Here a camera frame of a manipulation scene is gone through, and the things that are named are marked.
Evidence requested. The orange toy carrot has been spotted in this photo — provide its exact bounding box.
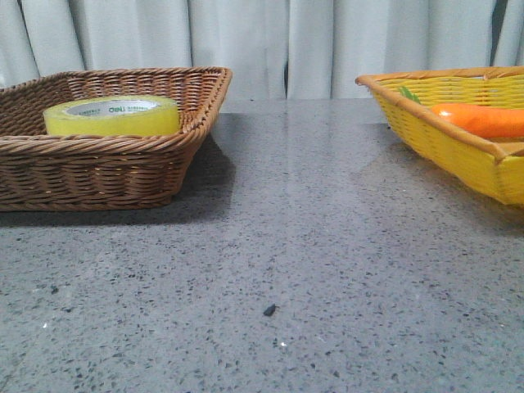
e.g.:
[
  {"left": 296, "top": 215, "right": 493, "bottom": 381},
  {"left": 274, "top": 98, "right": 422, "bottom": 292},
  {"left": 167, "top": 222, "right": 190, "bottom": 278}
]
[{"left": 399, "top": 85, "right": 524, "bottom": 139}]

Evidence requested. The yellow woven basket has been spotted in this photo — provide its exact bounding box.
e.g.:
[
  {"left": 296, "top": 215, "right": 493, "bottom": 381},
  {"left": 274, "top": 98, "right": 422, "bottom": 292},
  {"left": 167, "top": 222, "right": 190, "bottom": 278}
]
[{"left": 355, "top": 65, "right": 523, "bottom": 206}]

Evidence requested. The small black debris piece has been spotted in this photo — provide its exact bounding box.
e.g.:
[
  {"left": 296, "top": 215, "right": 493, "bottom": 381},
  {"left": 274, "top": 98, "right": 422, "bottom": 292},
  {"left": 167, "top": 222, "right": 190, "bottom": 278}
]
[{"left": 263, "top": 304, "right": 277, "bottom": 317}]

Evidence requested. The brown wicker basket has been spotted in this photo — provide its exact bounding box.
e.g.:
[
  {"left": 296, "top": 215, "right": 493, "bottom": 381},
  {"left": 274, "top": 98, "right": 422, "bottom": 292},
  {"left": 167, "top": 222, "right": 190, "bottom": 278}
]
[{"left": 1, "top": 66, "right": 233, "bottom": 211}]

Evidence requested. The white curtain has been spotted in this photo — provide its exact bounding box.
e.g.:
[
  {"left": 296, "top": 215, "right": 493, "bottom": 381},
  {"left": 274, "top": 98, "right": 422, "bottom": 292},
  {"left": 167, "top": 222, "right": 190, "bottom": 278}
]
[{"left": 1, "top": 1, "right": 523, "bottom": 100}]

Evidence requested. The yellow tape roll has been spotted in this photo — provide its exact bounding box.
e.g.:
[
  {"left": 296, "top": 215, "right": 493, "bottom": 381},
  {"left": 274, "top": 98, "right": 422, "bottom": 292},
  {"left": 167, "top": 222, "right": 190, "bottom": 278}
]
[{"left": 43, "top": 95, "right": 181, "bottom": 137}]

